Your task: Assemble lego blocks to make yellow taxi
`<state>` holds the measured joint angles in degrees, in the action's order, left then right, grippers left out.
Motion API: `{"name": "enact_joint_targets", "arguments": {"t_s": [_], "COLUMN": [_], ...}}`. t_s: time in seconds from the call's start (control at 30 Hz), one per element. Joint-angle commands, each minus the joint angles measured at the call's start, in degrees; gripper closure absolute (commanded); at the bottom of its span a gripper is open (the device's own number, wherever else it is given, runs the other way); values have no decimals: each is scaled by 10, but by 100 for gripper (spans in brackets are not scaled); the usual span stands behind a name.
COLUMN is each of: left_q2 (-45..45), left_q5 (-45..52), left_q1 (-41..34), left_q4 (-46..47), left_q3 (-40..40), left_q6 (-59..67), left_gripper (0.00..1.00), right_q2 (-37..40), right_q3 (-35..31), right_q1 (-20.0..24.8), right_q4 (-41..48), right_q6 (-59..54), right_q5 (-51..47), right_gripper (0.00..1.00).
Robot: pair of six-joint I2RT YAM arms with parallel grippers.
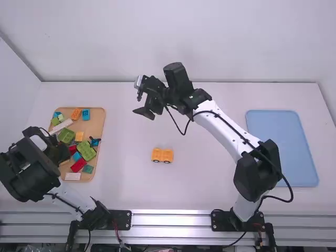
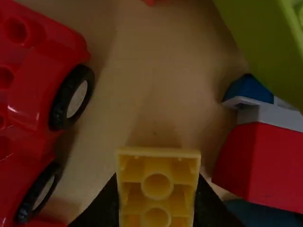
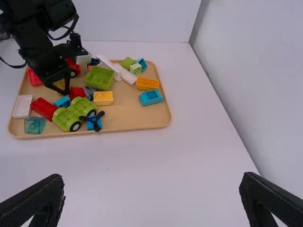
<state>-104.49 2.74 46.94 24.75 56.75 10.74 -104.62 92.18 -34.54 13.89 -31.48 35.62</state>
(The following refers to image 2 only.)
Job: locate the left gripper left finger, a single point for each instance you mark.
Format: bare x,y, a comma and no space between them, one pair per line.
101,208

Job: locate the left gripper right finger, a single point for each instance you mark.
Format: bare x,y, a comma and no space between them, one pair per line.
210,210

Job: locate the teal toy brick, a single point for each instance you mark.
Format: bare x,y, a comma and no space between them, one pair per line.
260,217

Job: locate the red toy brick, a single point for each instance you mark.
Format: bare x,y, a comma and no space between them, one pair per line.
260,160

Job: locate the red toy car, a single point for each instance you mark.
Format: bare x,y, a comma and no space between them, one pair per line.
35,82

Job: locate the yellow toy brick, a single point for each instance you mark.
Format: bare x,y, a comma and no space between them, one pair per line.
157,184

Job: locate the white toy brick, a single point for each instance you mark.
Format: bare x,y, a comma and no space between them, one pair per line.
272,116

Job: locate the blue toy brick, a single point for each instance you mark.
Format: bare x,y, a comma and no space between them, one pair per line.
251,89

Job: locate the green toy brick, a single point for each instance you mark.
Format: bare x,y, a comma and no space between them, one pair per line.
267,35

